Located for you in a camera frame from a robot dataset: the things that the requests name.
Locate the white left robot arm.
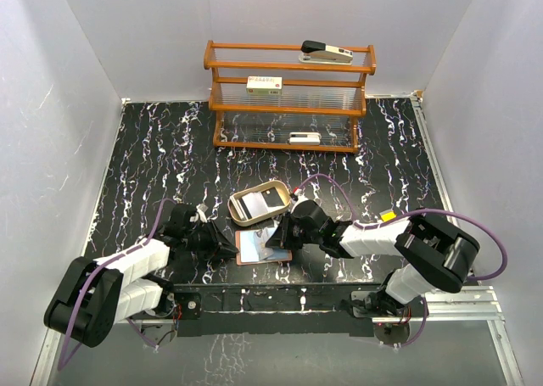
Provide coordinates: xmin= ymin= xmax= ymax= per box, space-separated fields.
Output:
xmin=43 ymin=203 xmax=238 ymax=348

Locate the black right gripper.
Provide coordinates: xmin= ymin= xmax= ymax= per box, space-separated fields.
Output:
xmin=266 ymin=211 xmax=322 ymax=250

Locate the orange wooden shelf rack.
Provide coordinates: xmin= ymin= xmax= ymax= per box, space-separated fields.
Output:
xmin=203 ymin=41 xmax=377 ymax=153

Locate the black and white stapler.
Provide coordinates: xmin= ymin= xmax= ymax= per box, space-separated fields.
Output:
xmin=299 ymin=40 xmax=353 ymax=65

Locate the stack of credit cards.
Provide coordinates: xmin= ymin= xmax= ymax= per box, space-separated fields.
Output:
xmin=234 ymin=187 xmax=284 ymax=220

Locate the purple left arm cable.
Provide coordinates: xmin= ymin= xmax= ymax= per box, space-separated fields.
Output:
xmin=57 ymin=198 xmax=179 ymax=371

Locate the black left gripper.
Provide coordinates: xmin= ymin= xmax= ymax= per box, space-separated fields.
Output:
xmin=183 ymin=220 xmax=238 ymax=261

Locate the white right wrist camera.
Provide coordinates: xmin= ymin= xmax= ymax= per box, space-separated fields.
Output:
xmin=291 ymin=187 xmax=308 ymax=204

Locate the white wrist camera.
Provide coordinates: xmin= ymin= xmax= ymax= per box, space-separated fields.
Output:
xmin=291 ymin=187 xmax=308 ymax=204
xmin=196 ymin=204 xmax=208 ymax=223

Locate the beige wooden tray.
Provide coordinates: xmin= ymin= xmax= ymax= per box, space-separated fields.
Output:
xmin=227 ymin=180 xmax=290 ymax=227

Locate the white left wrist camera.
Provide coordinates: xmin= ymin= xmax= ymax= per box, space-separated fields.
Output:
xmin=196 ymin=204 xmax=208 ymax=223

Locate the yellow and grey sharpener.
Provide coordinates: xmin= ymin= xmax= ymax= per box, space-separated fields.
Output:
xmin=379 ymin=210 xmax=397 ymax=222

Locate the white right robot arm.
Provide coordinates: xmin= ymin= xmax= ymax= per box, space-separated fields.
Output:
xmin=266 ymin=199 xmax=480 ymax=316

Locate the white staples box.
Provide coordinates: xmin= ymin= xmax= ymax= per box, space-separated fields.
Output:
xmin=246 ymin=76 xmax=283 ymax=96

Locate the small white stapler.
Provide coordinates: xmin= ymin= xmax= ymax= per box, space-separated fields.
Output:
xmin=288 ymin=132 xmax=322 ymax=145

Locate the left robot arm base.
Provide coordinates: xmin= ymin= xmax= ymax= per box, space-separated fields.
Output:
xmin=115 ymin=283 xmax=203 ymax=353

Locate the pink leather card holder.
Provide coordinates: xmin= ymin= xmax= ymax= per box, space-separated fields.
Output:
xmin=235 ymin=229 xmax=293 ymax=266

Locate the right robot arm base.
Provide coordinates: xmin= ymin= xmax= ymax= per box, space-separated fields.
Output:
xmin=339 ymin=290 xmax=413 ymax=324

